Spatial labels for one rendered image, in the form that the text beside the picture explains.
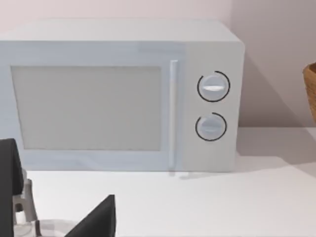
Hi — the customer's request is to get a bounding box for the pale microwave oven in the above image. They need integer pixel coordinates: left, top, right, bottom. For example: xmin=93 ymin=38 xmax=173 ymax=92
xmin=0 ymin=19 xmax=246 ymax=174

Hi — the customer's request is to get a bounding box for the black and grey stapler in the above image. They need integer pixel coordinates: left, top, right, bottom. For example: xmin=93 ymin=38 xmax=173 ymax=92
xmin=0 ymin=138 xmax=41 ymax=237

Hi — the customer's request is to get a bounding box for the brown woven basket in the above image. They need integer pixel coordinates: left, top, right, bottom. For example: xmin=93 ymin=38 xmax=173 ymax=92
xmin=303 ymin=62 xmax=316 ymax=122

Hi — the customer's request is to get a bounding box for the pale microwave door handle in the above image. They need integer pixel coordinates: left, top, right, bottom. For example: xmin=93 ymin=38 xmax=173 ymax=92
xmin=169 ymin=59 xmax=179 ymax=174

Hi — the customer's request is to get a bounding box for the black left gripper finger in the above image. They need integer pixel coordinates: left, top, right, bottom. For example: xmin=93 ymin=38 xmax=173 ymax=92
xmin=65 ymin=194 xmax=116 ymax=237

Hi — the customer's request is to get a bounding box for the pale microwave door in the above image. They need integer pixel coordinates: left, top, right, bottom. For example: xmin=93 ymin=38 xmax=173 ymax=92
xmin=0 ymin=40 xmax=185 ymax=173

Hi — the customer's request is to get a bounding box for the round microwave knob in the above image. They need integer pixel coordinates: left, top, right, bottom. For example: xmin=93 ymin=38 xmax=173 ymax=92
xmin=197 ymin=70 xmax=231 ymax=103
xmin=195 ymin=112 xmax=228 ymax=142

